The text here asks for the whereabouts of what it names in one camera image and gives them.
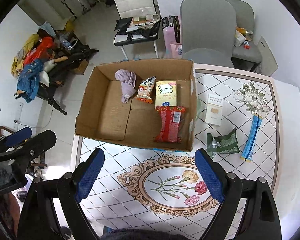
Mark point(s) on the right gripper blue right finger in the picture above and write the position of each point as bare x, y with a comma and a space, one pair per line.
212, 174

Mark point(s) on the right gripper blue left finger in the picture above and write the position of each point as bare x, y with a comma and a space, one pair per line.
86, 174

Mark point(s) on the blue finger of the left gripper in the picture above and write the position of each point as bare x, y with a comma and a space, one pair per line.
18, 137

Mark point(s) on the long blue snack packet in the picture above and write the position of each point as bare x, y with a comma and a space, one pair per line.
250, 144

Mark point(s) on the white tissue pack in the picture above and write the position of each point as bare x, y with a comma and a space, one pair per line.
214, 110

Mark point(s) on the red snack packet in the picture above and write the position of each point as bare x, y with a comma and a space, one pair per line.
170, 123

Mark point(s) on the lilac soft cloth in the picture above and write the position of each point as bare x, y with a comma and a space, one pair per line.
128, 81

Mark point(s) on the green foil packet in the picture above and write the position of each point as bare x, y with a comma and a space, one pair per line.
226, 144

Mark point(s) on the patterned table mat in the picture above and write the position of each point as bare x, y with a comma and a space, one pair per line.
153, 189

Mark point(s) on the brown cardboard box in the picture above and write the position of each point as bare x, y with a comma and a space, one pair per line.
103, 117

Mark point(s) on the pile of clothes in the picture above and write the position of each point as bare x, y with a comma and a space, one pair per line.
33, 62

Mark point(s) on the small cardboard box on floor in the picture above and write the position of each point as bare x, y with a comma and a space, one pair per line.
81, 68

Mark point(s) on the yellow tissue pack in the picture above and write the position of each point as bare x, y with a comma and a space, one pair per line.
166, 93

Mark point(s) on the orange cartoon snack bag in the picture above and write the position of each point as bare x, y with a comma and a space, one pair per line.
144, 92

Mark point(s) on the beige floor scale board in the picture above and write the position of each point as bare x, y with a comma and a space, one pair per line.
268, 66

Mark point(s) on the pink gift bag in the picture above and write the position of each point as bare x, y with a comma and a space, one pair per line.
176, 50

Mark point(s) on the pink suitcase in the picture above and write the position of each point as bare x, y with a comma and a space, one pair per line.
171, 31

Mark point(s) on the grey chair near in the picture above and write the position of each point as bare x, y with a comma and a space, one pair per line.
208, 31

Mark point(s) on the grey chair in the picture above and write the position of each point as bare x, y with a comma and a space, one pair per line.
208, 31
245, 54

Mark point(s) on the grey chair far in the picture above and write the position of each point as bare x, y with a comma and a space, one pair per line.
245, 54

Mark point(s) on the white chair with clutter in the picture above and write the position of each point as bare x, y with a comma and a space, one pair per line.
139, 22

